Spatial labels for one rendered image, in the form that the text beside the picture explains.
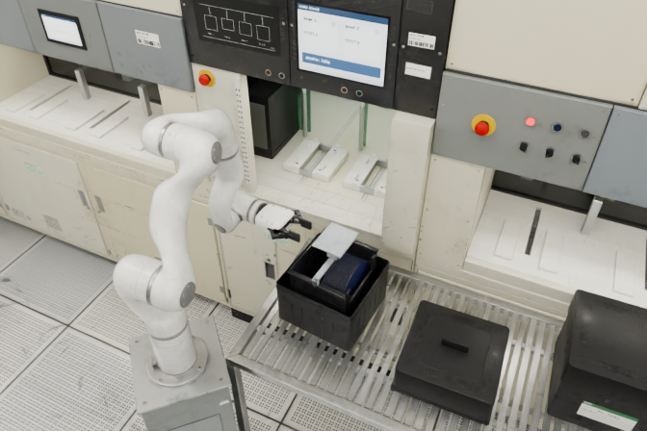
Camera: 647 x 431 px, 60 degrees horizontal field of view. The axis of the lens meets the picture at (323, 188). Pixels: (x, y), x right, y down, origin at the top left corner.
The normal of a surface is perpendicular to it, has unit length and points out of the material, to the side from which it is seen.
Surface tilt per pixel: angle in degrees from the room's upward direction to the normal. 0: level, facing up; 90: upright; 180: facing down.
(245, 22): 90
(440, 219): 90
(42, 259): 0
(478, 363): 0
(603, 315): 0
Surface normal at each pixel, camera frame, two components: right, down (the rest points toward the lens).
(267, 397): 0.00, -0.77
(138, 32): -0.42, 0.58
